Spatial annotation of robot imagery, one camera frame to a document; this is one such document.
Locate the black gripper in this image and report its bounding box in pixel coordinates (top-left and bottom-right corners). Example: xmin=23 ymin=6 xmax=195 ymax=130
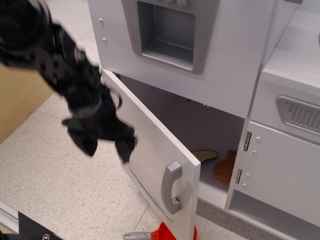
xmin=61 ymin=106 xmax=137 ymax=165

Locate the upper silver door hinge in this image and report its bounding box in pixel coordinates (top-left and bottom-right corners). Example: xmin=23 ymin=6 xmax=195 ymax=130
xmin=242 ymin=131 xmax=252 ymax=152

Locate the light wooden board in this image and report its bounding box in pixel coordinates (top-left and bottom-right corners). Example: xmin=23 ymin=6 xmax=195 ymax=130
xmin=0 ymin=63 xmax=53 ymax=143

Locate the grey ice dispenser recess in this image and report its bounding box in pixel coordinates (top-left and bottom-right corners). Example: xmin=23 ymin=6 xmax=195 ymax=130
xmin=121 ymin=0 xmax=220 ymax=75

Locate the purple eggplant slice toy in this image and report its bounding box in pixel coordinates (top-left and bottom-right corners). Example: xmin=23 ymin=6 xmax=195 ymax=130
xmin=191 ymin=149 xmax=219 ymax=163

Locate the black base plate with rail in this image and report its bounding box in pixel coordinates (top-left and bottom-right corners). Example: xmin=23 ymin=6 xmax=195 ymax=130
xmin=0 ymin=201 xmax=63 ymax=240

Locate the orange pot with grey handle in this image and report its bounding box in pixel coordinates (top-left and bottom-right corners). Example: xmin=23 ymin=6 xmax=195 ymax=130
xmin=122 ymin=222 xmax=198 ymax=240

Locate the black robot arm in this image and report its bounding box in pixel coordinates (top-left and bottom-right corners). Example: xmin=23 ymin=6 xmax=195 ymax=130
xmin=0 ymin=0 xmax=137 ymax=164

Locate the lower silver door hinge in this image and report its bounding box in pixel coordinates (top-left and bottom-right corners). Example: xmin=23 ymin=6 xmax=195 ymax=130
xmin=234 ymin=168 xmax=242 ymax=184

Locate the grey fridge door handle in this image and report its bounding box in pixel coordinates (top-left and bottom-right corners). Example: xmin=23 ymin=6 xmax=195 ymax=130
xmin=161 ymin=161 xmax=182 ymax=215

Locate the white low fridge door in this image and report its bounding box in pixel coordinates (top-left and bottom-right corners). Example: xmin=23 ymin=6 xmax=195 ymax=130
xmin=101 ymin=69 xmax=201 ymax=231

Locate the grey oven vent panel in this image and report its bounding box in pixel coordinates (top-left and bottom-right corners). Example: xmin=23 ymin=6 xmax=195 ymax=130
xmin=275 ymin=95 xmax=320 ymax=136

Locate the white oven cabinet door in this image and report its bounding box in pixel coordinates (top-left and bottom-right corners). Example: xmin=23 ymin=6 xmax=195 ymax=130
xmin=234 ymin=122 xmax=320 ymax=226

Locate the silver door hinge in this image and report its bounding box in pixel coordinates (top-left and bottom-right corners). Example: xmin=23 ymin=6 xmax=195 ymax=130
xmin=242 ymin=131 xmax=252 ymax=152
xmin=234 ymin=168 xmax=242 ymax=184

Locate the white toy kitchen cabinet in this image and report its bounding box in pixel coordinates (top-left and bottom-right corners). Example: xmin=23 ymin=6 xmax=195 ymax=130
xmin=88 ymin=0 xmax=320 ymax=240

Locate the orange toy chicken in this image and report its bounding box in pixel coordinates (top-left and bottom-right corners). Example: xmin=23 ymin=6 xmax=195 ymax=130
xmin=213 ymin=150 xmax=237 ymax=181

